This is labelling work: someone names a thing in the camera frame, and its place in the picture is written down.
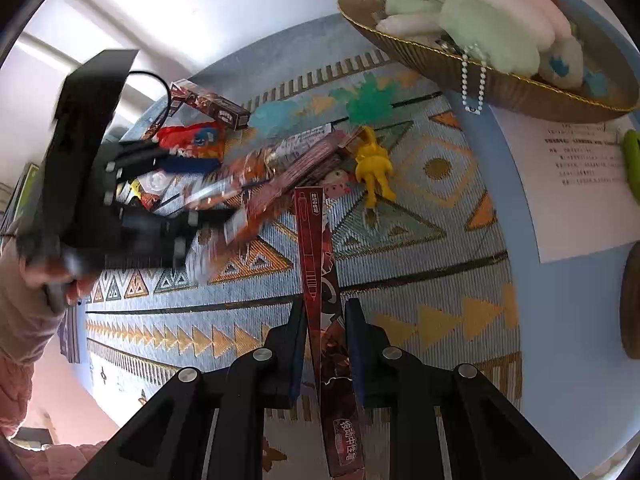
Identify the person's left forearm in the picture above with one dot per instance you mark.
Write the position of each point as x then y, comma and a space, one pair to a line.
20, 320

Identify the pale pink plush toy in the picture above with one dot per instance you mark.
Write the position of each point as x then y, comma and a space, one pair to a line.
530, 5

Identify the small white plush toy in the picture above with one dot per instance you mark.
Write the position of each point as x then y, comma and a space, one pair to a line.
405, 24

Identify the blue desktop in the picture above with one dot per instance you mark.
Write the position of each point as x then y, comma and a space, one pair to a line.
565, 310

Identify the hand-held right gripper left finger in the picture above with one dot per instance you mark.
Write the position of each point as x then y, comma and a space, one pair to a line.
298, 355

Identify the pink round toy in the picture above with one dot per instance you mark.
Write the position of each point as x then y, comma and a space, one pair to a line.
336, 182

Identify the patterned woven table mat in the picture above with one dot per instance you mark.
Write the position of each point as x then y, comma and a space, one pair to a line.
425, 240

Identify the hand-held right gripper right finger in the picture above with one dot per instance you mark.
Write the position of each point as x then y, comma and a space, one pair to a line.
354, 355

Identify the person's left hand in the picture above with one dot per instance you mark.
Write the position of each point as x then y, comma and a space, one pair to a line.
70, 290

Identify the green rubber toy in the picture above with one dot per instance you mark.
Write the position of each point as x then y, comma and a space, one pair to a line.
372, 100

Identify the pale blue white plush toy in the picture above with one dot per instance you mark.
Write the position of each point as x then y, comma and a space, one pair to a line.
565, 65

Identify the gold ribbed plate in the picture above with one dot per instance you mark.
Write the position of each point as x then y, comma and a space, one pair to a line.
450, 72

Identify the green cover book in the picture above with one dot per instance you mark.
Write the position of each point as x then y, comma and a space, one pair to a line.
27, 185

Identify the dark red pen box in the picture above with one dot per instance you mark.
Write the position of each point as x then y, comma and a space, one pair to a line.
320, 260

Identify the pink fluffy clothing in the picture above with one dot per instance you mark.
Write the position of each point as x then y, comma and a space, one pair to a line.
12, 400

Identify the green soft toy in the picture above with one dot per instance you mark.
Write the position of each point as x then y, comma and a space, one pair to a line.
631, 160

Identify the light teal rubber toy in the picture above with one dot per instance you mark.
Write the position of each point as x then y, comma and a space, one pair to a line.
272, 117

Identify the white paper sheet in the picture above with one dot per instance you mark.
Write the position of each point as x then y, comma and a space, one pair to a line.
575, 210

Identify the shiny illustrated pen box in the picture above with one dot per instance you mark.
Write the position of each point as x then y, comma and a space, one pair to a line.
225, 190

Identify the brown fuzzy object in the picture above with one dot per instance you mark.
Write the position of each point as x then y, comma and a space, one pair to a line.
631, 300

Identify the yellow toy figure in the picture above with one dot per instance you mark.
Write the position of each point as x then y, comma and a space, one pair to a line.
372, 165

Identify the red toy in clear bag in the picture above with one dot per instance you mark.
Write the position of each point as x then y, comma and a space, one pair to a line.
192, 140

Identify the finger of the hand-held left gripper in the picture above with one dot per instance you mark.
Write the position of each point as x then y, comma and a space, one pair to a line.
195, 164
160, 240

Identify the maroon pen box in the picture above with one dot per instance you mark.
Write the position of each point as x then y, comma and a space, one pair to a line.
215, 105
300, 160

